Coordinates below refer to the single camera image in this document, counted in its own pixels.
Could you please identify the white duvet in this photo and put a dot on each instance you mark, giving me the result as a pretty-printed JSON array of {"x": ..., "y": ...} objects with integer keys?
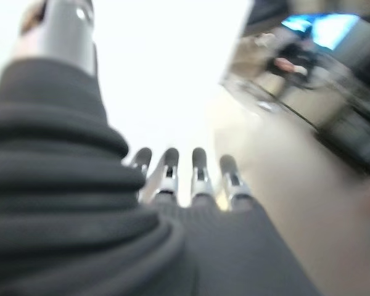
[{"x": 157, "y": 77}]

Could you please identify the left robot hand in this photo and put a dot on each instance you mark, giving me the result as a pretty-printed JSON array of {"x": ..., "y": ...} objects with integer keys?
[{"x": 203, "y": 246}]

